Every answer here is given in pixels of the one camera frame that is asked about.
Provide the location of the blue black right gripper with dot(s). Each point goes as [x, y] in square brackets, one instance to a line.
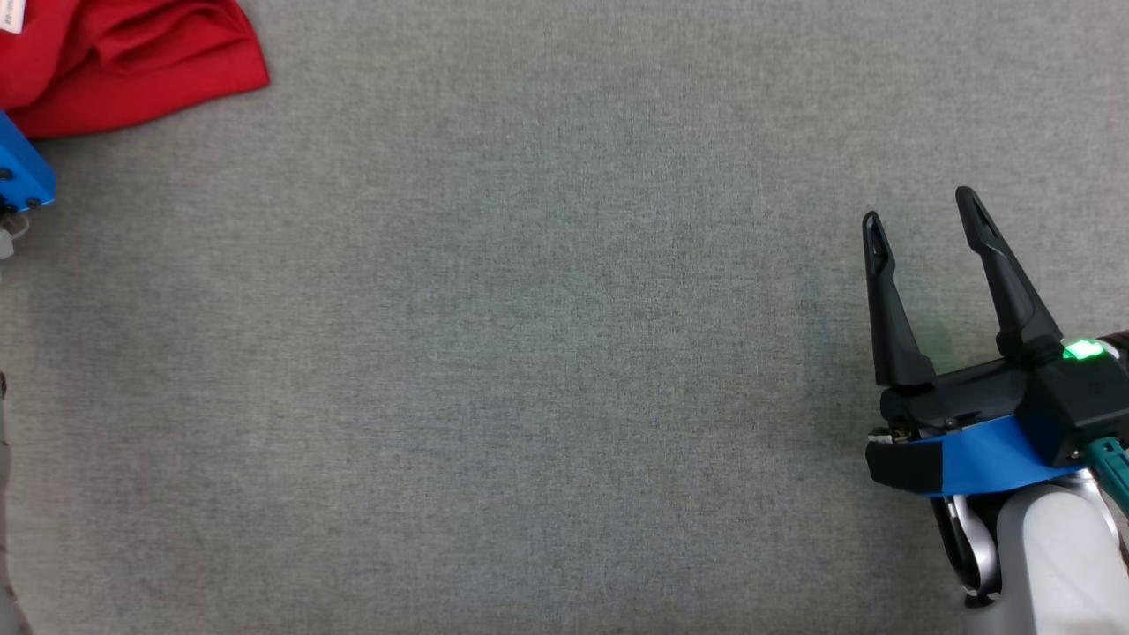
[970, 459]

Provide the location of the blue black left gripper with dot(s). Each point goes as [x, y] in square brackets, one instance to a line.
[22, 168]

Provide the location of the red jersey with white sleeves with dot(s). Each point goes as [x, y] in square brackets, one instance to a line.
[132, 62]

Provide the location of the grey fabric sofa cushion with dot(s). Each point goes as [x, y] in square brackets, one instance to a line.
[529, 353]

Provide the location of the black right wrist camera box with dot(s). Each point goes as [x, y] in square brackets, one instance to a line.
[1076, 401]

